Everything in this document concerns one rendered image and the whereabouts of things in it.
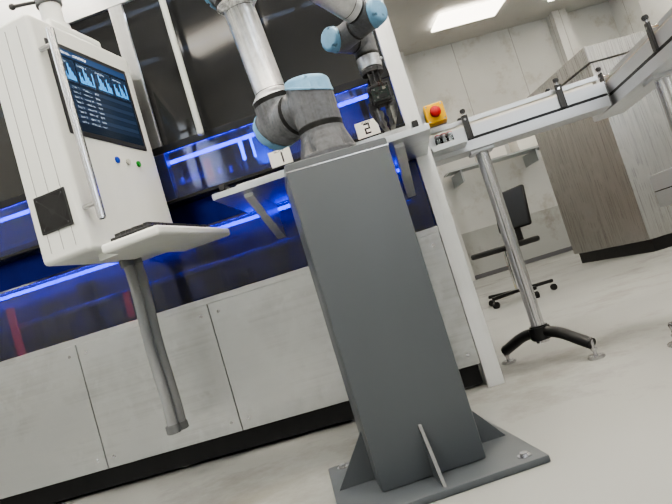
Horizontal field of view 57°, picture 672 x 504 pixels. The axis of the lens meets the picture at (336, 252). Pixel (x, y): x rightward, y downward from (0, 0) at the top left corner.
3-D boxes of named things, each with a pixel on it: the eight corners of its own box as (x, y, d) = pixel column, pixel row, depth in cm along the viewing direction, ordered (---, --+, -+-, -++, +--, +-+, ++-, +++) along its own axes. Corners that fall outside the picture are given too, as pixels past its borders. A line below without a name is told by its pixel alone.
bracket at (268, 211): (278, 239, 230) (268, 206, 231) (286, 236, 229) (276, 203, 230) (255, 233, 196) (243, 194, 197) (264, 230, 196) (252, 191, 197)
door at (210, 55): (163, 146, 238) (122, 5, 242) (276, 107, 233) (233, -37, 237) (162, 146, 238) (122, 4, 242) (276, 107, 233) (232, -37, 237)
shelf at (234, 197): (253, 214, 240) (251, 210, 240) (427, 158, 232) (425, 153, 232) (213, 200, 192) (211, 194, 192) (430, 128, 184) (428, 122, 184)
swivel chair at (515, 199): (546, 288, 532) (514, 189, 538) (568, 289, 474) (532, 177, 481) (482, 308, 533) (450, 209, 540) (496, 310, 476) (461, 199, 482)
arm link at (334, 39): (338, 14, 181) (364, 17, 188) (315, 33, 189) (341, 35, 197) (346, 39, 181) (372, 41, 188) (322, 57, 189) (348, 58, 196)
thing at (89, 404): (111, 453, 340) (70, 299, 346) (477, 348, 317) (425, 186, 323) (-14, 527, 241) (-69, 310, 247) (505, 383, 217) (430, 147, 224)
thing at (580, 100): (432, 162, 233) (419, 122, 234) (431, 169, 248) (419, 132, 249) (613, 103, 225) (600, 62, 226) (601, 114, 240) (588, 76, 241)
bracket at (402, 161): (407, 197, 224) (397, 164, 225) (415, 195, 224) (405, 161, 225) (406, 184, 190) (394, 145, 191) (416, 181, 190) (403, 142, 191)
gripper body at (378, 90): (370, 106, 191) (358, 69, 191) (372, 113, 199) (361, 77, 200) (394, 97, 190) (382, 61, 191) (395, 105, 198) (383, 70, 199)
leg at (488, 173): (529, 343, 238) (468, 155, 243) (552, 337, 237) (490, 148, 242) (533, 346, 229) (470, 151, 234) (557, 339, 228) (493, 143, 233)
